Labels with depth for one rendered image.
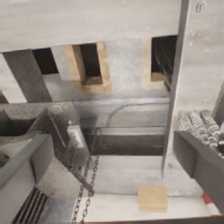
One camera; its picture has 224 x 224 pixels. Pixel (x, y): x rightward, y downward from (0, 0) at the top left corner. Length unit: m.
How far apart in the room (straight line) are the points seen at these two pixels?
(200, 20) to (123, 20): 0.23
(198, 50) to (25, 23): 0.58
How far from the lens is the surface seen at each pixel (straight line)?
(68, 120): 0.80
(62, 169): 0.69
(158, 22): 0.57
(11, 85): 0.82
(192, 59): 0.63
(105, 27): 0.57
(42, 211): 0.94
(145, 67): 1.33
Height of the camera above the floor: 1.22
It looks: 51 degrees down
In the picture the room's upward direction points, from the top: 171 degrees counter-clockwise
